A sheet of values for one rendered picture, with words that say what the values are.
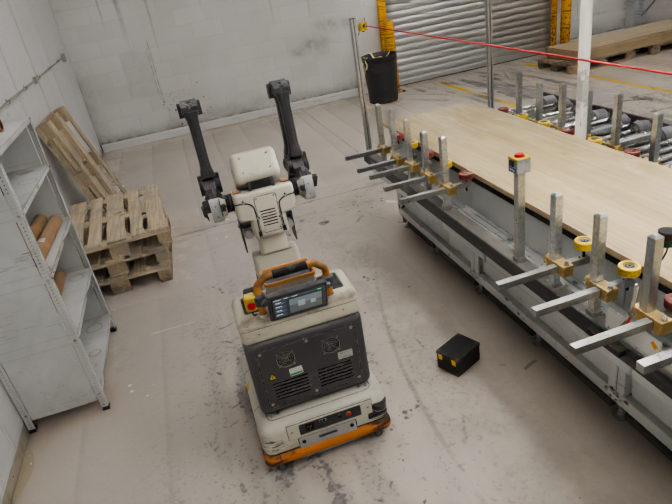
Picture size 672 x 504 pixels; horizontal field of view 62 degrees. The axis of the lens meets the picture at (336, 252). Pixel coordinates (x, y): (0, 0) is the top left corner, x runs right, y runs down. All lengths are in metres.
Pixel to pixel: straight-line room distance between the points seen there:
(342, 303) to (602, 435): 1.34
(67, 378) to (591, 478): 2.68
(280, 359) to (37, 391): 1.54
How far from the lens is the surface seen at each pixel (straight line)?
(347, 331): 2.54
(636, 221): 2.75
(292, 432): 2.69
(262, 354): 2.49
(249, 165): 2.57
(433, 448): 2.84
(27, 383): 3.55
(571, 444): 2.89
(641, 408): 2.87
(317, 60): 9.60
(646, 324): 2.16
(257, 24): 9.36
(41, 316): 3.31
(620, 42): 10.18
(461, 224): 3.18
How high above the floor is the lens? 2.09
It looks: 27 degrees down
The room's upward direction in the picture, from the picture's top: 10 degrees counter-clockwise
